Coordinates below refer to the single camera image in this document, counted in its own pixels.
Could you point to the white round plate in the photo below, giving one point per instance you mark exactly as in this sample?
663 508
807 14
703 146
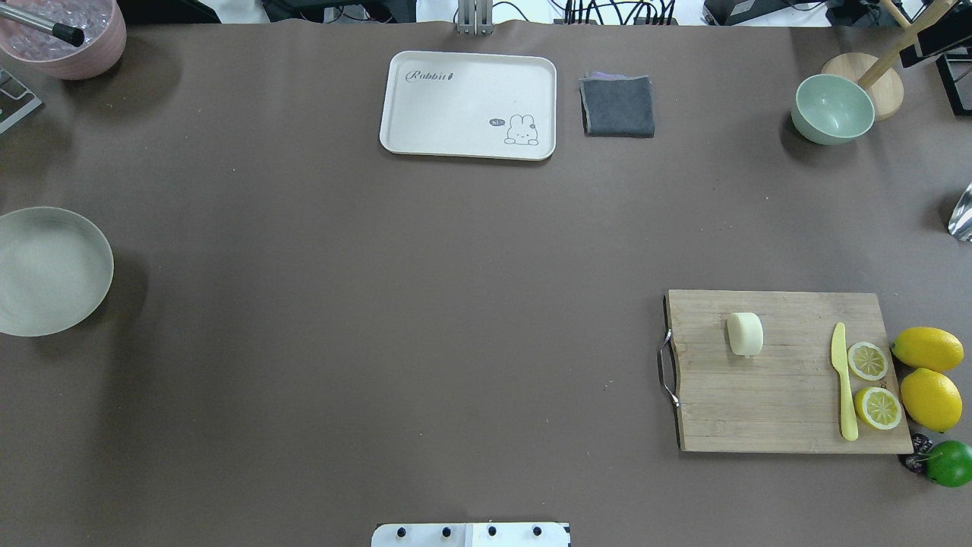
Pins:
56 268

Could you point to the cream rabbit tray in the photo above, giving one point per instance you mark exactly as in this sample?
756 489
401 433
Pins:
470 105

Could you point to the white bun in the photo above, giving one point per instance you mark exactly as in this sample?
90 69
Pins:
745 333

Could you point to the grey folded cloth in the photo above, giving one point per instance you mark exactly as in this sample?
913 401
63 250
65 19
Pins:
617 106

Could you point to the wooden cutting board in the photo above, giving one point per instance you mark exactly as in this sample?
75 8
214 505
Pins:
785 399

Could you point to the mint green bowl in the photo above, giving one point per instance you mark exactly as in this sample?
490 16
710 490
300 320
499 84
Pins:
829 110

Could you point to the lemon half slice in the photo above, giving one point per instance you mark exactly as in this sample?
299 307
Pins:
878 407
868 361

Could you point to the yellow plastic knife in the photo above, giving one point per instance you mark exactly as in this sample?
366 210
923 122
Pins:
847 418

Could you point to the wooden cup tree stand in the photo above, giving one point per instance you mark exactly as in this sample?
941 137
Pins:
876 75

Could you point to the yellow lemon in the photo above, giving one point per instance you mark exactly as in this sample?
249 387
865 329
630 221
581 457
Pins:
928 348
931 399

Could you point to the pink bowl with ice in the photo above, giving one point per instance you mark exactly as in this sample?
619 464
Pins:
104 30

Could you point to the steel rod black tip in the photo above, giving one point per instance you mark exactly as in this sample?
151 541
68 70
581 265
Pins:
71 35

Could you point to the steel scoop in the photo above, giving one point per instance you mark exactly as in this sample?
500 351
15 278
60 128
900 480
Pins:
959 224

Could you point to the green lime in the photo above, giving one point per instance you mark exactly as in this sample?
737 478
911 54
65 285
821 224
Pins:
949 464

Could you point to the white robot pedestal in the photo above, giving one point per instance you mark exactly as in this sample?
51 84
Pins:
526 533

